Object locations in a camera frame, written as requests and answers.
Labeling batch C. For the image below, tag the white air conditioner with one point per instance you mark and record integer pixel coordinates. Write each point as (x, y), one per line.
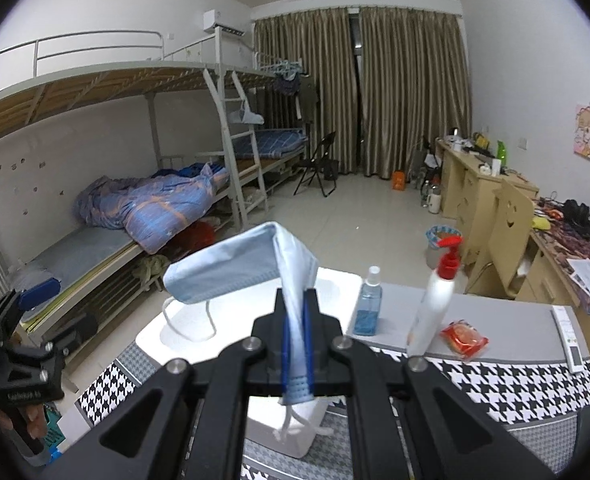
(225, 22)

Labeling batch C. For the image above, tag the red cloth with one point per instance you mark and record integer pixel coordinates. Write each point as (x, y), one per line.
(195, 240)

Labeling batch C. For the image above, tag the green bottle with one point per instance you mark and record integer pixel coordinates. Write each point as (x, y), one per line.
(501, 151)

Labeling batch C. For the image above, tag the white metal bunk bed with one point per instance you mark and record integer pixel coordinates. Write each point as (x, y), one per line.
(255, 72)
(100, 85)

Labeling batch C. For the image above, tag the woven wastebasket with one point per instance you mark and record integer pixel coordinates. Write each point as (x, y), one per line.
(442, 245)

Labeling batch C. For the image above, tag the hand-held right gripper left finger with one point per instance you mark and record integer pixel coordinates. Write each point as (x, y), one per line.
(285, 360)

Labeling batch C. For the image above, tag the yellow cloth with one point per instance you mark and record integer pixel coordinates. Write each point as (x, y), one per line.
(541, 223)

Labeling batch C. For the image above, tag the blue face mask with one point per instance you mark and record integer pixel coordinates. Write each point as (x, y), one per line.
(235, 265)

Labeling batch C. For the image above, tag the orange bag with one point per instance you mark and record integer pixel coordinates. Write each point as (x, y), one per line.
(399, 181)

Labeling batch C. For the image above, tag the blue spray bottle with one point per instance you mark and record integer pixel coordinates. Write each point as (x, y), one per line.
(367, 315)

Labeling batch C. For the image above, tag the blue checked mattress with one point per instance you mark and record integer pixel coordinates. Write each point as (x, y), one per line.
(277, 141)

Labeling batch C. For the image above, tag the white red pump bottle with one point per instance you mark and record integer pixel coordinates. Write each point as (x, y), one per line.
(432, 305)

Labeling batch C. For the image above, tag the cluttered wooden desk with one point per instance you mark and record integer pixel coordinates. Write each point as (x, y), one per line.
(545, 270)

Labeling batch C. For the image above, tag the wooden smiley chair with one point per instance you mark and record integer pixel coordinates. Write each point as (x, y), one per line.
(505, 230)

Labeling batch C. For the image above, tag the houndstooth tablecloth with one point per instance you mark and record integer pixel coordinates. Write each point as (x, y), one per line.
(500, 385)

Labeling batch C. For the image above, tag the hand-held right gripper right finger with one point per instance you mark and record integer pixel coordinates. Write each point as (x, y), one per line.
(309, 355)

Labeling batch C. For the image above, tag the white foam box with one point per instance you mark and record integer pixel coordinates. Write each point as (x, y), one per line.
(337, 295)

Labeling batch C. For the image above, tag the blue orange quilt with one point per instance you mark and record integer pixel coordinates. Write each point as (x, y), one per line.
(150, 205)

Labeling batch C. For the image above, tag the white remote control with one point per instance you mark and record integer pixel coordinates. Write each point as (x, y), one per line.
(567, 337)

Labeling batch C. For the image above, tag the dark hanging clothes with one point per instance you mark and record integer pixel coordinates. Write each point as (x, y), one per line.
(300, 90)

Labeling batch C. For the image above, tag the white thermos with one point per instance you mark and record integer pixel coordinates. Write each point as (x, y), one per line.
(434, 199)

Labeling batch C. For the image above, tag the grey hanging cloth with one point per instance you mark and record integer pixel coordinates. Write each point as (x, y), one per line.
(245, 115)

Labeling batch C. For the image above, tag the red snack packet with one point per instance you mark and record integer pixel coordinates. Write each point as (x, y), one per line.
(464, 340)

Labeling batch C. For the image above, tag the person's left hand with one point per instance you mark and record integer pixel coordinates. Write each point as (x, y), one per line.
(36, 417)

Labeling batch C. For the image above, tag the brown striped curtain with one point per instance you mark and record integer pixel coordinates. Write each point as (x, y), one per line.
(305, 90)
(410, 90)

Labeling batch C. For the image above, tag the black folding chair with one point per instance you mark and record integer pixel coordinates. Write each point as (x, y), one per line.
(320, 165)

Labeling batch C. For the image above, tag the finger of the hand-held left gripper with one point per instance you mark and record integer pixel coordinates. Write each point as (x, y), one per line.
(40, 294)
(72, 331)

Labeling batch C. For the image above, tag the light wooden desk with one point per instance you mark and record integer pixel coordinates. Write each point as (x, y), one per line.
(470, 190)

